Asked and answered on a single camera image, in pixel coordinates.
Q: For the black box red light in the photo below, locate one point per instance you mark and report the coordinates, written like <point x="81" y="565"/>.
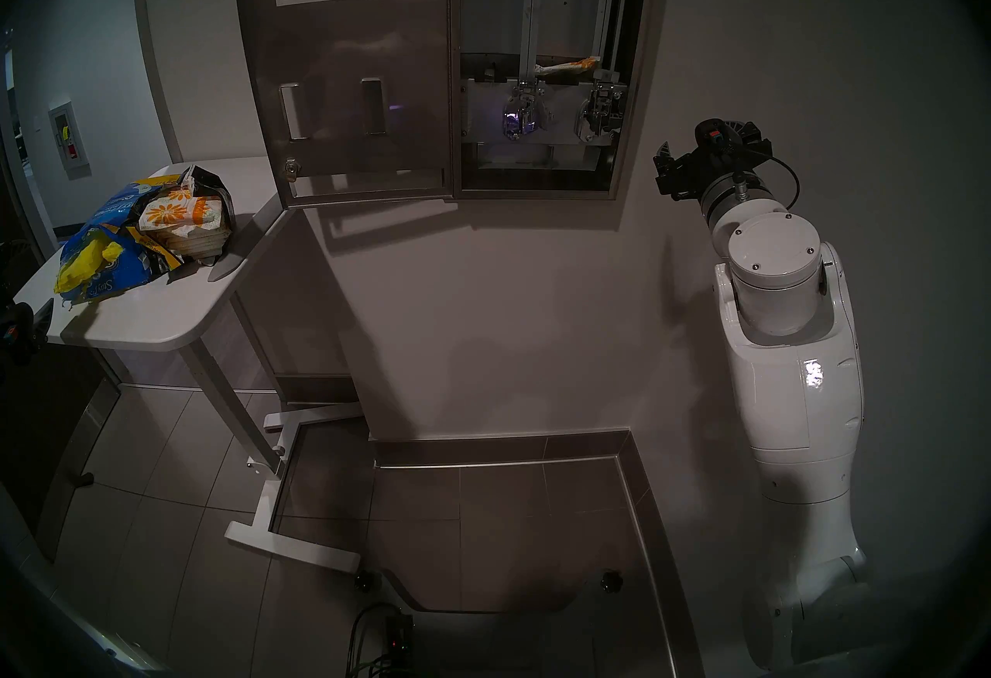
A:
<point x="398" y="638"/>

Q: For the orange floral pad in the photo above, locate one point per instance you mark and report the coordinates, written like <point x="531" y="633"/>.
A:
<point x="565" y="67"/>

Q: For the orange floral pad package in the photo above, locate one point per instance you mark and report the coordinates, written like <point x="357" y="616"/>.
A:
<point x="182" y="216"/>

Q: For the grey wall alarm box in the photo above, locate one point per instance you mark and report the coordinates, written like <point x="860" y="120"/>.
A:
<point x="70" y="141"/>

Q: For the stainless steel wall dispenser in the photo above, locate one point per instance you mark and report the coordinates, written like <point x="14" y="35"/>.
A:
<point x="333" y="65"/>

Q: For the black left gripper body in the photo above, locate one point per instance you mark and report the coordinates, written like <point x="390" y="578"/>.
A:
<point x="19" y="332"/>

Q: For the white table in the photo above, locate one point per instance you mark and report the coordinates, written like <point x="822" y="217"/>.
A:
<point x="155" y="313"/>

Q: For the black pad package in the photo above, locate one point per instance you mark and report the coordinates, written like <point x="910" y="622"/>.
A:
<point x="209" y="181"/>

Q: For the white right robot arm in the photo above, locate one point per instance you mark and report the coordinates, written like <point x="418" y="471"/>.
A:
<point x="790" y="390"/>

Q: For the dark robot base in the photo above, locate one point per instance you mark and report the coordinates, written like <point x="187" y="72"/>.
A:
<point x="511" y="638"/>

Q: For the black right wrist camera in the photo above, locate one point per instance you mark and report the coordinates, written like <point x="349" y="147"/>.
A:
<point x="712" y="136"/>

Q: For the blue yellow pad package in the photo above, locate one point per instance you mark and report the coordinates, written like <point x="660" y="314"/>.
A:
<point x="101" y="266"/>

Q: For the black star knob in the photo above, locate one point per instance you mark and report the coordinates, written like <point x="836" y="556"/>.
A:
<point x="612" y="581"/>
<point x="364" y="580"/>

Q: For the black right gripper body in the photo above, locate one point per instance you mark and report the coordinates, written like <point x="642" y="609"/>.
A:
<point x="708" y="169"/>

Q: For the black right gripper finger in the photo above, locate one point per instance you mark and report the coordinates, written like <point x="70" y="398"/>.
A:
<point x="749" y="133"/>
<point x="663" y="158"/>

